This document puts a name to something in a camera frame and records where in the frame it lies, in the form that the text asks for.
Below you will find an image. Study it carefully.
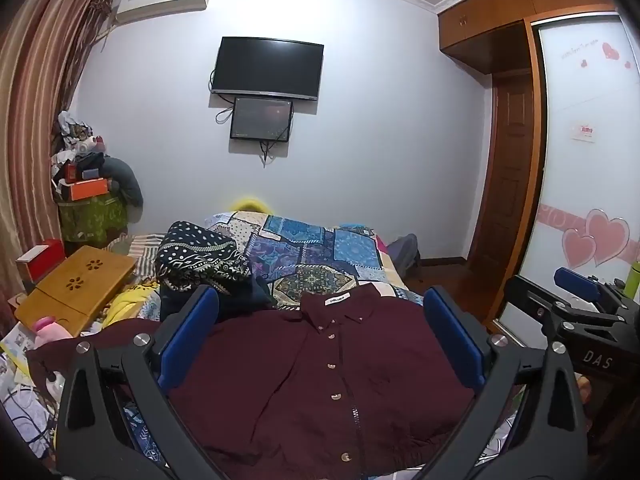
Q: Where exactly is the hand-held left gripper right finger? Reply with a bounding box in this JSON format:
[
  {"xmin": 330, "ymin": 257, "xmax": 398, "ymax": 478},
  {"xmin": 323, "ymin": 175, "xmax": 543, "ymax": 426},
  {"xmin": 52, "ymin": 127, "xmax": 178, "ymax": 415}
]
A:
[{"xmin": 422, "ymin": 285, "xmax": 588, "ymax": 480}]

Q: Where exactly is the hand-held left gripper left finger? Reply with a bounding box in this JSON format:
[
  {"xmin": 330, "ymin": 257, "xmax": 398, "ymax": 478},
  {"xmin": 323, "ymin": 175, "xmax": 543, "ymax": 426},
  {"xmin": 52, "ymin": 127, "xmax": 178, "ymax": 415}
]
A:
[{"xmin": 56, "ymin": 285, "xmax": 221, "ymax": 480}]

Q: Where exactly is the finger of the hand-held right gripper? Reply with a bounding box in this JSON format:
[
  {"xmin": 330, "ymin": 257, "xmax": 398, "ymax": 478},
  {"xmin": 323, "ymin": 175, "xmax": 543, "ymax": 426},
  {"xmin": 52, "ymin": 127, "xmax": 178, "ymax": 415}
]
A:
[{"xmin": 502, "ymin": 266, "xmax": 623, "ymax": 345}]

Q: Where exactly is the maroon button shirt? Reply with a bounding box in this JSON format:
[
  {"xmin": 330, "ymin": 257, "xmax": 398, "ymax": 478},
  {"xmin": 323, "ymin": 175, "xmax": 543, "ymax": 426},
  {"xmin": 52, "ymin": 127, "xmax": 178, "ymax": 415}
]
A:
[{"xmin": 27, "ymin": 282, "xmax": 501, "ymax": 476}]

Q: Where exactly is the yellow cloth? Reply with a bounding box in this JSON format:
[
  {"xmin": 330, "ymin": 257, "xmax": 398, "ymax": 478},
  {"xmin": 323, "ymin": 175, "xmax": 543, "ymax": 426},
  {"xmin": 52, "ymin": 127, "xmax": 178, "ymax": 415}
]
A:
[{"xmin": 102, "ymin": 285, "xmax": 162, "ymax": 329}]

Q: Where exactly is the navy garment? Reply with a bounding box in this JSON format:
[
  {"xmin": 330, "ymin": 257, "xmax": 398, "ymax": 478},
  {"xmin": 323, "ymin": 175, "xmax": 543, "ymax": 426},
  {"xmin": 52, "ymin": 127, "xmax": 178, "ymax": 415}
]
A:
[{"xmin": 160, "ymin": 277, "xmax": 277, "ymax": 322}]

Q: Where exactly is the dark patterned cloth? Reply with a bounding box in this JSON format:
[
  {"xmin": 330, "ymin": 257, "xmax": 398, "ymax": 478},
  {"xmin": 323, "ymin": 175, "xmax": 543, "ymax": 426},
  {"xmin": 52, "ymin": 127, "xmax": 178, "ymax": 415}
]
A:
[{"xmin": 154, "ymin": 220, "xmax": 253, "ymax": 297}]

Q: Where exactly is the grey backpack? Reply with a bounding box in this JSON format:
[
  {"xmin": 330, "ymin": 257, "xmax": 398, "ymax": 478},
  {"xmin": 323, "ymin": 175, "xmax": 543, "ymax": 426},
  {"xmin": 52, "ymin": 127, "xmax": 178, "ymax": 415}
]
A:
[{"xmin": 387, "ymin": 233, "xmax": 423, "ymax": 282}]

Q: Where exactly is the striped bed sheet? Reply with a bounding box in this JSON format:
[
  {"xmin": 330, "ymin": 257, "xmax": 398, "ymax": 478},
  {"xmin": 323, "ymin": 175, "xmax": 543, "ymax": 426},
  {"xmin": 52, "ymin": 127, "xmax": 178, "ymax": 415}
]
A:
[{"xmin": 107, "ymin": 232, "xmax": 168, "ymax": 281}]

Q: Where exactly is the colour block blanket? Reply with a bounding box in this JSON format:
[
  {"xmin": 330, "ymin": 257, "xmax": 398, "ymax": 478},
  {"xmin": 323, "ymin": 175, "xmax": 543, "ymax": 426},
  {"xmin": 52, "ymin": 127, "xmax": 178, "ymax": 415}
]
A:
[{"xmin": 372, "ymin": 235, "xmax": 426, "ymax": 307}]

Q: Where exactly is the wooden door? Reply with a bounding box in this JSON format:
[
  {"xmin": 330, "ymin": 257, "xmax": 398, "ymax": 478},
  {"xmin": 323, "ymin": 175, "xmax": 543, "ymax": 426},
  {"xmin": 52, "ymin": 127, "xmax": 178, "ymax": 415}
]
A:
[{"xmin": 467, "ymin": 72, "xmax": 540, "ymax": 291}]

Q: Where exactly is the wooden lap desk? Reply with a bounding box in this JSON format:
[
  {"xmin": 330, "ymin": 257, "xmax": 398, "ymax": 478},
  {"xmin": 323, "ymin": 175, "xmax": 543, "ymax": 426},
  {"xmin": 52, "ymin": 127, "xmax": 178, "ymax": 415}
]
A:
[{"xmin": 14, "ymin": 245, "xmax": 138, "ymax": 338}]

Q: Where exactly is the pink bottle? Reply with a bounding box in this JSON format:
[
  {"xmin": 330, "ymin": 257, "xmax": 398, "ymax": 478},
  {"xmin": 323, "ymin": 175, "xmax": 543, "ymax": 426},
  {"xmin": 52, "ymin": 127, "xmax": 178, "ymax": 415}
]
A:
[{"xmin": 31, "ymin": 316, "xmax": 73, "ymax": 348}]

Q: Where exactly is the patchwork quilt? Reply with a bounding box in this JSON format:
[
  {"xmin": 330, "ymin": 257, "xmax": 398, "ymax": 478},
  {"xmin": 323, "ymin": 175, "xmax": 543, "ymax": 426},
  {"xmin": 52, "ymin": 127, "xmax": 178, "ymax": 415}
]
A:
[{"xmin": 202, "ymin": 210, "xmax": 426, "ymax": 313}]

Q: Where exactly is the yellow round object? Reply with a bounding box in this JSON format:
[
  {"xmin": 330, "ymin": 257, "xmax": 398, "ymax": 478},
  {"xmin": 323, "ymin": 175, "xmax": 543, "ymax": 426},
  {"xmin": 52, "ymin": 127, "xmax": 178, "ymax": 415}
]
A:
[{"xmin": 232, "ymin": 197, "xmax": 273, "ymax": 214}]

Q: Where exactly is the green patterned cloth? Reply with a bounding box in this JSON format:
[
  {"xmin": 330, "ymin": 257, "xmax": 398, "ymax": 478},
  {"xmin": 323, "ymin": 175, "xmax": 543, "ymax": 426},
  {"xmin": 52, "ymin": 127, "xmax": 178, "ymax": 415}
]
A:
[{"xmin": 57, "ymin": 195, "xmax": 130, "ymax": 247}]

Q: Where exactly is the red box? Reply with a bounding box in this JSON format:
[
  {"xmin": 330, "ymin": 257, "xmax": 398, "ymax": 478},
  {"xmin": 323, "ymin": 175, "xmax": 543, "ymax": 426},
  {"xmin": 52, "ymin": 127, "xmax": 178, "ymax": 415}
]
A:
[{"xmin": 15, "ymin": 239, "xmax": 67, "ymax": 286}]

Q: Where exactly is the orange box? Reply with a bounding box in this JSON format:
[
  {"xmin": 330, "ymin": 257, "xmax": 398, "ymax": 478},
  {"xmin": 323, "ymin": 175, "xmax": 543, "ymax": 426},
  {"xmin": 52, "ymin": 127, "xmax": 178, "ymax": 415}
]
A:
[{"xmin": 70, "ymin": 176, "xmax": 110, "ymax": 202}]

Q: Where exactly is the pile of clutter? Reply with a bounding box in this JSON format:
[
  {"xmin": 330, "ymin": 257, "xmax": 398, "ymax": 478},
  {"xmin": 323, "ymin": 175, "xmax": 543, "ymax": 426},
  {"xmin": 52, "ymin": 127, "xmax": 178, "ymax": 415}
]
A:
[{"xmin": 50, "ymin": 110, "xmax": 108, "ymax": 183}]

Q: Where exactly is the striped curtain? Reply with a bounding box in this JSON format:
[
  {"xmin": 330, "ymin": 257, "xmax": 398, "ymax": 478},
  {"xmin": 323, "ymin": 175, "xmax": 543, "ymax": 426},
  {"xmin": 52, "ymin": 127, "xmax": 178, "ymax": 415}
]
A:
[{"xmin": 0, "ymin": 0, "xmax": 118, "ymax": 336}]

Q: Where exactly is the wooden overhead cabinet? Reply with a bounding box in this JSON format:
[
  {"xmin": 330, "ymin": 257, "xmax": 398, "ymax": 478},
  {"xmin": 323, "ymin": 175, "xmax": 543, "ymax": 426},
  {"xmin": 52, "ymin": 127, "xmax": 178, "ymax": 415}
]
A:
[{"xmin": 437, "ymin": 0, "xmax": 621, "ymax": 61}]

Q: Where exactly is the small wall monitor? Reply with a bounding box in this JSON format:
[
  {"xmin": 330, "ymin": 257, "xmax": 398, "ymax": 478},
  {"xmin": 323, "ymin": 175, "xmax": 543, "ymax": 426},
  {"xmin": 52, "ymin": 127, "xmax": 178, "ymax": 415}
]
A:
[{"xmin": 229, "ymin": 96, "xmax": 294, "ymax": 143}]

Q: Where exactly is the wall television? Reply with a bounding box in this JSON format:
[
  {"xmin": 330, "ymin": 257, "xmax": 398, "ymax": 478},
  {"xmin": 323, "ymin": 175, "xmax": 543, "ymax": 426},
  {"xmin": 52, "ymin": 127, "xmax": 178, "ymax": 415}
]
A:
[{"xmin": 210, "ymin": 36, "xmax": 325, "ymax": 102}]

